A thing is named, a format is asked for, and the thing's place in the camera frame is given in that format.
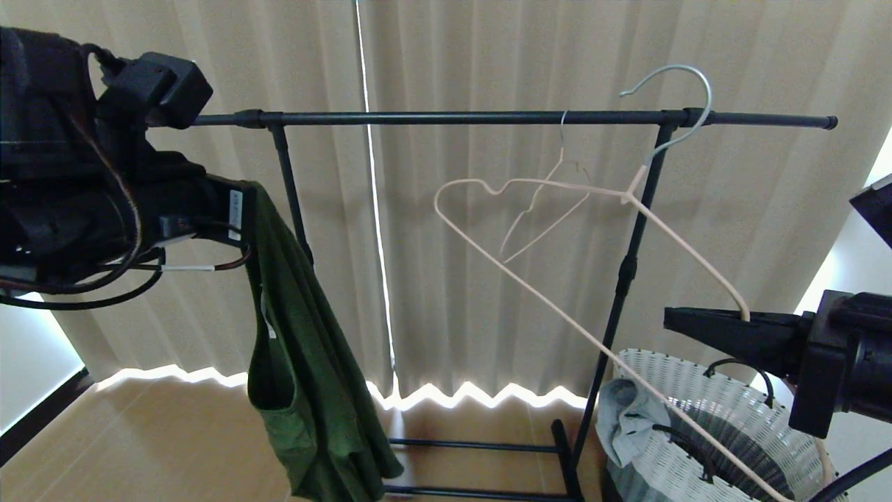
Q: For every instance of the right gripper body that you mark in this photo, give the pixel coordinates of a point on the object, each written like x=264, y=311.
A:
x=857, y=355

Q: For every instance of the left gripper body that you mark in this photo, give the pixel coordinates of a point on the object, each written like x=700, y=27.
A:
x=90, y=223

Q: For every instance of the green sleeveless shirt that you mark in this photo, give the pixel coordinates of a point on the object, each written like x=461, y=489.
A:
x=306, y=348

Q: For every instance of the pink clothes hanger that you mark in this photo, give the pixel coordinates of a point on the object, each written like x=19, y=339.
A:
x=708, y=101
x=562, y=136

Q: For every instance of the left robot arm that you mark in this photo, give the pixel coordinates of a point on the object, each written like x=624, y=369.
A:
x=42, y=90

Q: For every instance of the white laundry basket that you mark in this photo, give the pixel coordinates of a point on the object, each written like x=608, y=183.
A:
x=669, y=369

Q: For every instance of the black clothes rack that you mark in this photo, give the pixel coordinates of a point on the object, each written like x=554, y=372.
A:
x=453, y=118

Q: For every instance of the window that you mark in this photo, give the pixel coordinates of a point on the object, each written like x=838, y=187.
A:
x=28, y=362

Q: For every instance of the pale grey garment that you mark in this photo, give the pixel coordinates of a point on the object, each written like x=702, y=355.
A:
x=627, y=418

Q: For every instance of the beige curtain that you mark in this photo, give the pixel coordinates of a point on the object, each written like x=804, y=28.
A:
x=453, y=335

